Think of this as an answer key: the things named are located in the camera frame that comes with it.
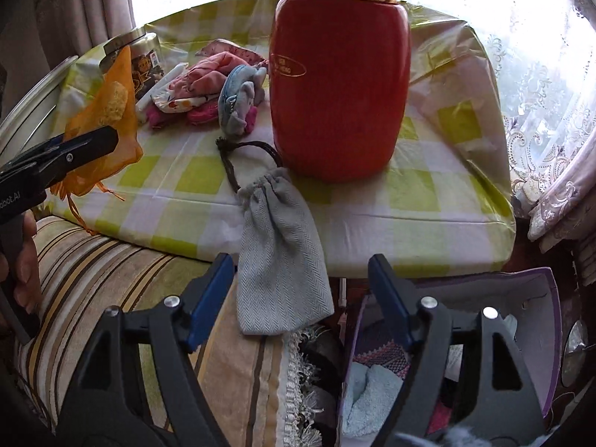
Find pink sock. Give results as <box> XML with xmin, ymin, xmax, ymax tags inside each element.
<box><xmin>168</xmin><ymin>53</ymin><xmax>252</xmax><ymax>101</ymax></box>

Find purple cardboard box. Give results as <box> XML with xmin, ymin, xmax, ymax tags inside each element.
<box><xmin>342</xmin><ymin>266</ymin><xmax>562</xmax><ymax>447</ymax></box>

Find striped cushion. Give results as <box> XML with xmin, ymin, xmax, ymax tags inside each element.
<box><xmin>14</xmin><ymin>214</ymin><xmax>327</xmax><ymax>447</ymax></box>

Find clear plastic snack jar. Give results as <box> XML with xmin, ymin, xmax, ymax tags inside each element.
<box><xmin>102</xmin><ymin>28</ymin><xmax>161</xmax><ymax>103</ymax></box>

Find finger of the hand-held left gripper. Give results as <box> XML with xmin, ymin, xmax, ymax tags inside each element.
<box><xmin>0</xmin><ymin>126</ymin><xmax>119</xmax><ymax>189</ymax></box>
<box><xmin>0</xmin><ymin>133</ymin><xmax>70</xmax><ymax>168</ymax></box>

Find grey drawstring pouch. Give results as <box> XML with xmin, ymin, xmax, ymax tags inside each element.
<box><xmin>215</xmin><ymin>137</ymin><xmax>336</xmax><ymax>336</ymax></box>

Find white tissue packet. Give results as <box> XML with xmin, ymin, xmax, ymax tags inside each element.
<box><xmin>135</xmin><ymin>63</ymin><xmax>189</xmax><ymax>109</ymax></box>

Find yellow green checkered tablecloth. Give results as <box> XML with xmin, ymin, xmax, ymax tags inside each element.
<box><xmin>49</xmin><ymin>0</ymin><xmax>517</xmax><ymax>278</ymax></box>

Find beige drape curtain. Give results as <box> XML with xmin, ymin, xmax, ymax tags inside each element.
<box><xmin>28</xmin><ymin>0</ymin><xmax>136</xmax><ymax>75</ymax></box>

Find orange mesh bag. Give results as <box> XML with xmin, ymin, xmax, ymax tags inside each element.
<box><xmin>49</xmin><ymin>45</ymin><xmax>145</xmax><ymax>236</ymax></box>

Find grey plush elephant purse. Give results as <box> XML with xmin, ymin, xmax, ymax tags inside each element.
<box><xmin>218</xmin><ymin>65</ymin><xmax>270</xmax><ymax>137</ymax></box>

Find white lace curtain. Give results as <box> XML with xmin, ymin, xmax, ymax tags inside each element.
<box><xmin>400</xmin><ymin>0</ymin><xmax>596</xmax><ymax>243</ymax></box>

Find red thermos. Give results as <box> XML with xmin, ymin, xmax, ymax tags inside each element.
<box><xmin>269</xmin><ymin>0</ymin><xmax>413</xmax><ymax>183</ymax></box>

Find magenta sock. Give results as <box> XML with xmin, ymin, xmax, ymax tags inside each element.
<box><xmin>146</xmin><ymin>102</ymin><xmax>175</xmax><ymax>130</ymax></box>
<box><xmin>186</xmin><ymin>102</ymin><xmax>222</xmax><ymax>126</ymax></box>

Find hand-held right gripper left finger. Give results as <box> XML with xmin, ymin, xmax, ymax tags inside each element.
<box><xmin>60</xmin><ymin>252</ymin><xmax>236</xmax><ymax>447</ymax></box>

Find person's left hand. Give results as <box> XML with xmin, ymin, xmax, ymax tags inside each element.
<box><xmin>13</xmin><ymin>209</ymin><xmax>44</xmax><ymax>317</ymax></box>

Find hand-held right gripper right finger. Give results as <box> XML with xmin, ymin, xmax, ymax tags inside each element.
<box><xmin>367</xmin><ymin>254</ymin><xmax>545</xmax><ymax>447</ymax></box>

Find light blue towel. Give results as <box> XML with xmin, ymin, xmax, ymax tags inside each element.
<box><xmin>345</xmin><ymin>362</ymin><xmax>405</xmax><ymax>439</ymax></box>

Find white cherry print cloth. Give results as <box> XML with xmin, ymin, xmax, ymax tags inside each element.
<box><xmin>151</xmin><ymin>88</ymin><xmax>222</xmax><ymax>113</ymax></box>

